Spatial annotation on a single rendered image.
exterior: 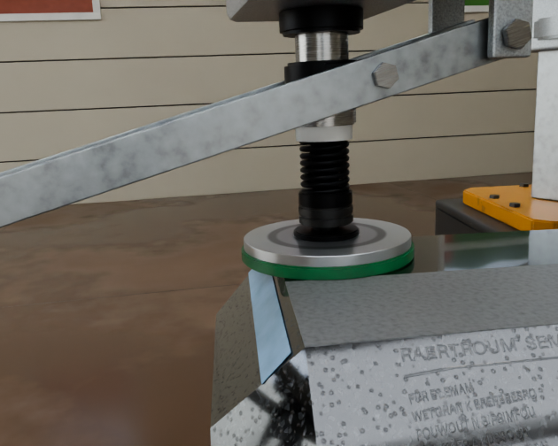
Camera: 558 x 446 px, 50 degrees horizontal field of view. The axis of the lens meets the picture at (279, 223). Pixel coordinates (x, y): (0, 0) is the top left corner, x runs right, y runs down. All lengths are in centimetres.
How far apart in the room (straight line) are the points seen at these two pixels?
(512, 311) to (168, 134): 39
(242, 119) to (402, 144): 653
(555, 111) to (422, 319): 114
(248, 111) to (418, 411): 36
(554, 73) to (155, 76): 536
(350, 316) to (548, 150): 116
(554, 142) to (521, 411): 118
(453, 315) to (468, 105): 694
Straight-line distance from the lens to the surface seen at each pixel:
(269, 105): 67
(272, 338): 58
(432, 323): 56
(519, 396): 54
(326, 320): 56
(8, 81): 680
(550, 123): 166
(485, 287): 66
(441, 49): 74
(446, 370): 53
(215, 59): 666
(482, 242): 84
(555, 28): 159
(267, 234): 78
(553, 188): 167
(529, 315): 59
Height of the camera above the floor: 108
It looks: 12 degrees down
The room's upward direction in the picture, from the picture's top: 2 degrees counter-clockwise
